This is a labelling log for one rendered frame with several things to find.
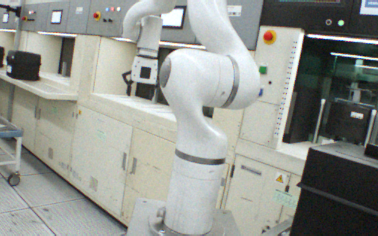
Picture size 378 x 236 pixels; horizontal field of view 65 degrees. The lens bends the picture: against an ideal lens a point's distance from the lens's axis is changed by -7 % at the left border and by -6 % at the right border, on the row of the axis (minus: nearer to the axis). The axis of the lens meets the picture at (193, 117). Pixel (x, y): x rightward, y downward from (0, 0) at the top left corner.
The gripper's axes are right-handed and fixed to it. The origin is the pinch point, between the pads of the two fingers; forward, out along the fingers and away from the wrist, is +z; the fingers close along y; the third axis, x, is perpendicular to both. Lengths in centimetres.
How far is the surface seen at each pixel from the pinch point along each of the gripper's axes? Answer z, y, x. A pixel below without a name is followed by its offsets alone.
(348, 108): -9, 110, -10
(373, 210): 9, 30, -86
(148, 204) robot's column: 25, -6, -47
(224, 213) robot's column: 25, 15, -53
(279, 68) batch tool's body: -21, 55, -13
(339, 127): 2, 109, -7
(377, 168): 0, 29, -85
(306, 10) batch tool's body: -47, 58, -21
